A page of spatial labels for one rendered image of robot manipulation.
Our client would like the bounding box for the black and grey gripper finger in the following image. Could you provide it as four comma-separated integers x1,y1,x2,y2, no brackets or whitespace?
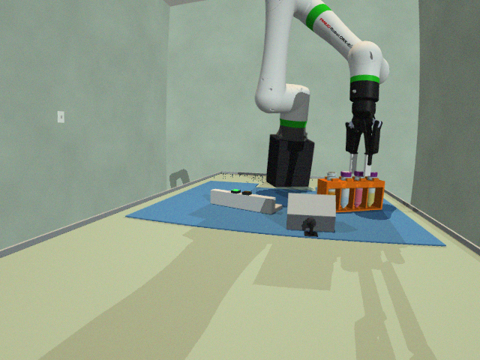
361,118,383,176
345,119,363,174

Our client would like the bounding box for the blue flat mat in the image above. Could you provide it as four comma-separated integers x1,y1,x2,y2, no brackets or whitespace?
125,181,446,246

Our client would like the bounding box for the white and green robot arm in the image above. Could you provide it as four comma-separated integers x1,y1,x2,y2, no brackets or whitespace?
255,0,389,142

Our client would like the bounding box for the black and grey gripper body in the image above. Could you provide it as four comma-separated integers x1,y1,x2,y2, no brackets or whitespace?
352,100,376,131

